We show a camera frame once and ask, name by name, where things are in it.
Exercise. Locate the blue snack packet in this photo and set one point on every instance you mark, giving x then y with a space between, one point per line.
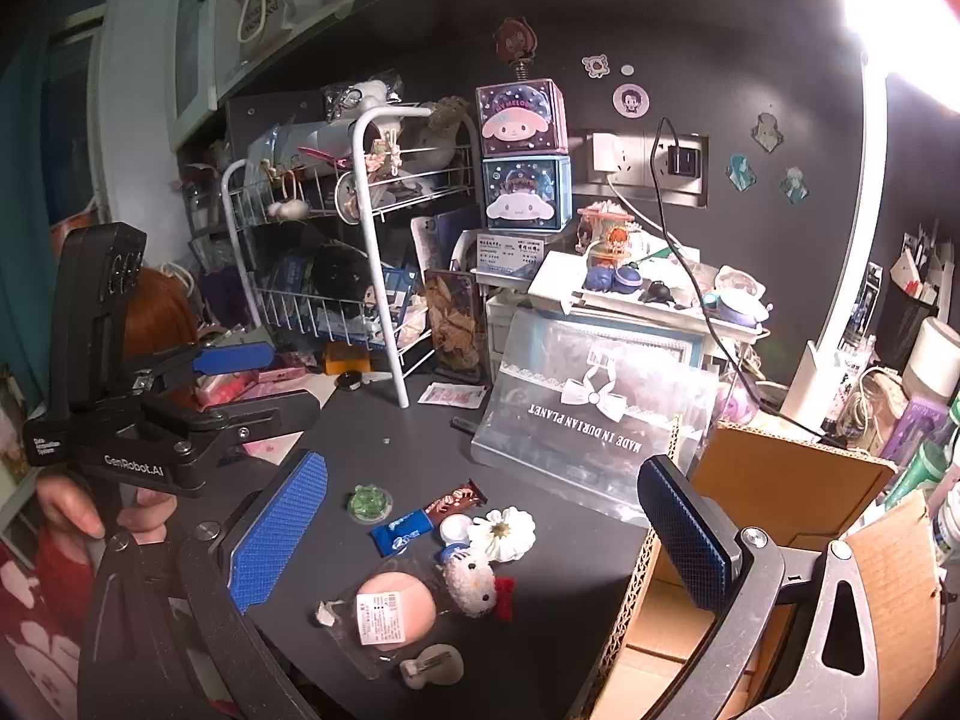
400 534

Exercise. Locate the person's left forearm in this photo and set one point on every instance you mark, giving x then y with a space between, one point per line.
37 615

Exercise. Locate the white round case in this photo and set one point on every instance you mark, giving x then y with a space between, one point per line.
454 529

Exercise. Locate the light blue framed box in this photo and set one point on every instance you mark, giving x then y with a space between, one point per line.
675 349

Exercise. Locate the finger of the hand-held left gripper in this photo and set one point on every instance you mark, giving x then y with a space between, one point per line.
229 358
255 412

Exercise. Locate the orange soap block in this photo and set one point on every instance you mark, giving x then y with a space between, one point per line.
346 358

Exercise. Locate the beige hair clip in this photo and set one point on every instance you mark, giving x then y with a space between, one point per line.
431 666

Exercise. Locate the white tub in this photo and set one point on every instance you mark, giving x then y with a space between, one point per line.
949 517

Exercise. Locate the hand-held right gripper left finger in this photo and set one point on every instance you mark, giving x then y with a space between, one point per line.
277 532

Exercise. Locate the pink white sachet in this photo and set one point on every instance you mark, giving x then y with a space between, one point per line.
450 394

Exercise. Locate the cardboard box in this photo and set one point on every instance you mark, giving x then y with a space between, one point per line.
787 480

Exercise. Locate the packaged pink powder puff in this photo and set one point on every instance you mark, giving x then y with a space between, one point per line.
390 611

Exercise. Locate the green round jelly cup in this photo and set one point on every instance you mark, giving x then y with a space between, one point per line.
370 504

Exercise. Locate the white medicine box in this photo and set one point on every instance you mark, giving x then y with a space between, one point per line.
510 251

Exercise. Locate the white flower hair clip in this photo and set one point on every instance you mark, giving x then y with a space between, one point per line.
502 532

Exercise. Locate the clear plastic storage bin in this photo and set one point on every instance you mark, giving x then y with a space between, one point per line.
600 412

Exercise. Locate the pale character sticker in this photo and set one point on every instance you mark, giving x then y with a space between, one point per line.
795 184

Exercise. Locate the white desk lamp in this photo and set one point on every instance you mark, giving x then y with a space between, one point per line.
862 187

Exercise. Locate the black plush toy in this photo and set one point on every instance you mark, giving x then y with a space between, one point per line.
341 274

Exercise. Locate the white tray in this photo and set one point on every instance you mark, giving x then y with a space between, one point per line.
555 281

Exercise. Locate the wall socket panel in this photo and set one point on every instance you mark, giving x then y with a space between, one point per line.
645 165

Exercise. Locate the white drawer unit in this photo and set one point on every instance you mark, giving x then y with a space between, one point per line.
502 337

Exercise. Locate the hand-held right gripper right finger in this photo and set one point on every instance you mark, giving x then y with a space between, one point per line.
686 532

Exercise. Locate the pink packet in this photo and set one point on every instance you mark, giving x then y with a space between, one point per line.
232 390

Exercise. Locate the brown spring bobble figure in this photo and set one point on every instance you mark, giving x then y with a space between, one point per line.
516 37

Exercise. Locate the round character badge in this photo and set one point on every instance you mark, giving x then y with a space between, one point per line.
630 100

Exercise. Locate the orange wig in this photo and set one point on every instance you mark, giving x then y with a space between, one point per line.
157 307

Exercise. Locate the black round lid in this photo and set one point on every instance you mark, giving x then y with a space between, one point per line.
349 381

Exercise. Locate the purple packet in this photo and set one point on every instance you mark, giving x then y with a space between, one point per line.
911 427

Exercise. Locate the green bottle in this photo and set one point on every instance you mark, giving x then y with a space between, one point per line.
922 469

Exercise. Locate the grey character sticker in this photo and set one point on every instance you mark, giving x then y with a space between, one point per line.
766 131

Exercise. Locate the white charger plug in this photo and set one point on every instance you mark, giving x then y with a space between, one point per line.
604 154

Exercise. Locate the small blue white cup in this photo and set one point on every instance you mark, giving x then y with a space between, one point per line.
739 307

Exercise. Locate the teal character sticker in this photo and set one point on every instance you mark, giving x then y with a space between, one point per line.
741 171

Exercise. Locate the blue ball capsule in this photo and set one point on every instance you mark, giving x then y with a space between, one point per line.
622 281

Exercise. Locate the black charger plug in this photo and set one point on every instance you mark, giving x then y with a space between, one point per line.
682 163

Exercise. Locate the black pen holder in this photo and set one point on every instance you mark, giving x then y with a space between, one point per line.
911 315

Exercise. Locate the person's left hand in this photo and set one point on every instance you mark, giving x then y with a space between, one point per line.
71 506

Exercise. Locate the white paper shopping bag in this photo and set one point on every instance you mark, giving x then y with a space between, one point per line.
262 11

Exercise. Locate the brown patterned packet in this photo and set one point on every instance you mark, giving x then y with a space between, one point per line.
454 330

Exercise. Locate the white cat plush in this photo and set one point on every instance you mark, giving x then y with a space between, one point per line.
469 583

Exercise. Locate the orange carousel figure toy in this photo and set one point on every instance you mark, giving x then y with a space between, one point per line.
607 236

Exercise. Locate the brown snack packet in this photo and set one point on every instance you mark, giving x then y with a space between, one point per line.
454 502

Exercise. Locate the pink cartoon box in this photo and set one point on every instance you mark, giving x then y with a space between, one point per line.
517 120

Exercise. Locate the white bear sticker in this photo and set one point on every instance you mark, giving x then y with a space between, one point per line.
598 66

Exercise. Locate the blue cartoon box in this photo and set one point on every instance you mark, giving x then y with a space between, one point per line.
525 191

